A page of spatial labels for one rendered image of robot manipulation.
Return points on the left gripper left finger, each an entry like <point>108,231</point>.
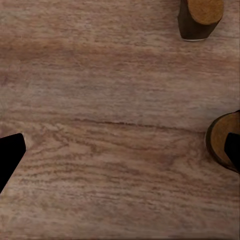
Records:
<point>12,149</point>

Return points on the sandal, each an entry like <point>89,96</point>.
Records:
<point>216,135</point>
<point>198,18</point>

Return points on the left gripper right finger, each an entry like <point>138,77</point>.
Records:
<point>232,149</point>

